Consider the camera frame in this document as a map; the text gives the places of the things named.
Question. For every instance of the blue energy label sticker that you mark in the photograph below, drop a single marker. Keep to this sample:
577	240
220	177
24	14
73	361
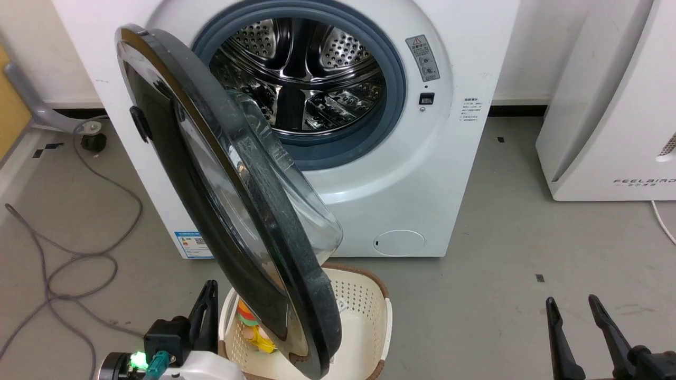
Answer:
191	245

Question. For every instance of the white appliance with grey lettering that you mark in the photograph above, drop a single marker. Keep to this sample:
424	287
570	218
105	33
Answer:
607	132

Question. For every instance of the black caster wheel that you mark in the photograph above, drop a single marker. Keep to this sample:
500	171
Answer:
94	143

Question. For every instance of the grey metal stand leg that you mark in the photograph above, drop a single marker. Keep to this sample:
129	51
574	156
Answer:
42	111

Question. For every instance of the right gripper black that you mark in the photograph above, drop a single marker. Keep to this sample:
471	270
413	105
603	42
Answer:
655	367

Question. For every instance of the yellow plastic toy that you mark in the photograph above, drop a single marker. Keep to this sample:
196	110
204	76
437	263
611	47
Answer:
264	342

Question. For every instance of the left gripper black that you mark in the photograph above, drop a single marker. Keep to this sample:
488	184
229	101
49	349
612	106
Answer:
168	338

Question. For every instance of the yellow wooden panel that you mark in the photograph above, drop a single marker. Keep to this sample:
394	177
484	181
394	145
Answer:
10	111

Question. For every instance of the dark round glass washer door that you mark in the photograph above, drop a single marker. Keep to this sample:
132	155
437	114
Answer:
174	142

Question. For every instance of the black door lock latch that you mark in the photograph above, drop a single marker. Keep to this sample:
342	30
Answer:
426	98

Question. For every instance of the perforated steel washer drum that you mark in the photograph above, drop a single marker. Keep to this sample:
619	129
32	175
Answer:
309	58

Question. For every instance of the grey warning sticker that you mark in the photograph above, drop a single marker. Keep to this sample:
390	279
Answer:
423	58

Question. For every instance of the round white filter cover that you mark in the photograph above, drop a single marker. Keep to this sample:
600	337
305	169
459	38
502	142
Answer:
399	243

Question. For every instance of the red green striped toy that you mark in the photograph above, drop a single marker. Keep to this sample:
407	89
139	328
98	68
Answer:
246	312

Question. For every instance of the grey rubber door gasket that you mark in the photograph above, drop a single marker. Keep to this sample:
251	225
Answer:
393	100

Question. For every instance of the cream laundry basket brown rim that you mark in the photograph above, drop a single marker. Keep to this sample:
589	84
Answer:
362	316

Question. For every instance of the white front-load washing machine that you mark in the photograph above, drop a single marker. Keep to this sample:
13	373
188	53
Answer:
428	184

